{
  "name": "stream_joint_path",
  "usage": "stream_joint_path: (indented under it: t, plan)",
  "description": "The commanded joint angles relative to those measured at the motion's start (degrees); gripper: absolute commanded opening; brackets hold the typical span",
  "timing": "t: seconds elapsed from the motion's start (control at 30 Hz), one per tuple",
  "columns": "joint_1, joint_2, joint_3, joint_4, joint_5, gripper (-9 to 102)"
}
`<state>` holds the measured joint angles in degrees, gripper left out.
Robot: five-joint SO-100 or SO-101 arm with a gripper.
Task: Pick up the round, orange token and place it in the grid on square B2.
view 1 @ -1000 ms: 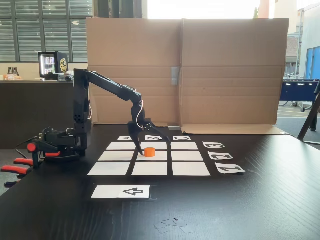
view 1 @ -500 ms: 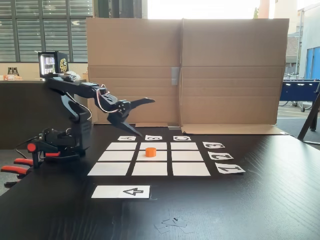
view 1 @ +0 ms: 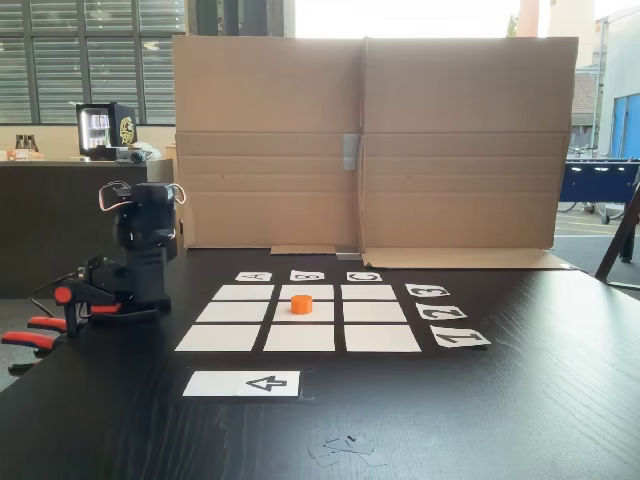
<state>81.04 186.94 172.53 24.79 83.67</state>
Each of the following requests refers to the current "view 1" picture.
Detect white paper grid square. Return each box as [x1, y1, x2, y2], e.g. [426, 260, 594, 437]
[344, 324, 422, 352]
[273, 301, 335, 323]
[174, 324, 262, 352]
[263, 324, 335, 352]
[279, 284, 335, 301]
[195, 301, 271, 323]
[342, 301, 407, 323]
[213, 284, 275, 301]
[341, 284, 398, 301]

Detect white crumpled bag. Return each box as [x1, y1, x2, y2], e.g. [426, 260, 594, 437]
[128, 141, 164, 160]

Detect dark counter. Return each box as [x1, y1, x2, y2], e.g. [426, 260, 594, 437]
[0, 158, 177, 300]

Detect black mini fridge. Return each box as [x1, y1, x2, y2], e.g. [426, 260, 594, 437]
[75, 102, 137, 162]

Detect black and red clamp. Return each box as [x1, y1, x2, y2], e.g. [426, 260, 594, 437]
[52, 283, 124, 339]
[0, 315, 69, 377]

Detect white arrow paper sheet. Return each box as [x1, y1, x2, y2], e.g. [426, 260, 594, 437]
[182, 370, 301, 398]

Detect paper label number 3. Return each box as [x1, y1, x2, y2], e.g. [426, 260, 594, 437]
[404, 283, 451, 300]

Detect paper label number 2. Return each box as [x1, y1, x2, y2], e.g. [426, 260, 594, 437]
[415, 301, 469, 321]

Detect brown cardboard screen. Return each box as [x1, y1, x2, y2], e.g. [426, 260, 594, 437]
[171, 34, 581, 271]

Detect paper label number 1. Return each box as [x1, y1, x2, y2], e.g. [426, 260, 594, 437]
[429, 324, 492, 348]

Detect dark wooden stand leg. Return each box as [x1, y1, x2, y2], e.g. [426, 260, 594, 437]
[594, 174, 640, 301]

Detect white red servo cable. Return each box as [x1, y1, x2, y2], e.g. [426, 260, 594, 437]
[97, 179, 186, 212]

